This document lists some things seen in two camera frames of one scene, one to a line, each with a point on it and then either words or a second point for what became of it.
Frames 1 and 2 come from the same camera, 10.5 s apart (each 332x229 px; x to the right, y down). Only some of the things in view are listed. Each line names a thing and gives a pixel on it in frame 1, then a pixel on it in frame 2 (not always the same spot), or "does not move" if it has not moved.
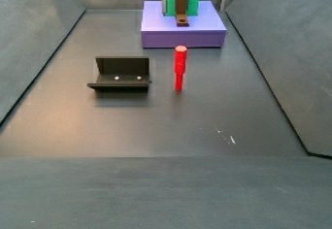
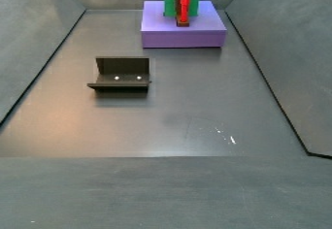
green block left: x=170 y=5 does not move
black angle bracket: x=124 y=73 does not move
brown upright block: x=182 y=4 does not move
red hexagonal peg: x=181 y=54 -> x=185 y=0
